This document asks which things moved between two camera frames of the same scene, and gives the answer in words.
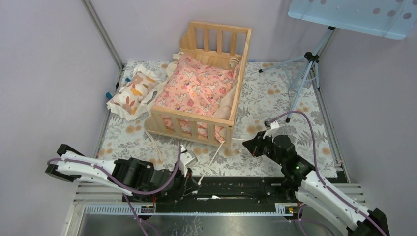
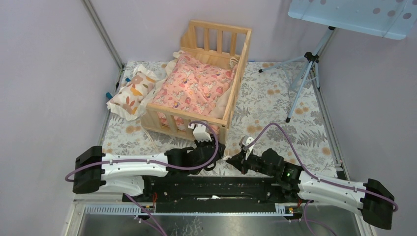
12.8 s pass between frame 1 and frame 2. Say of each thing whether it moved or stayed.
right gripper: moved
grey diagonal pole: stayed
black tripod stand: stayed
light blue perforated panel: stayed
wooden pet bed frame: stayed
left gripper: moved
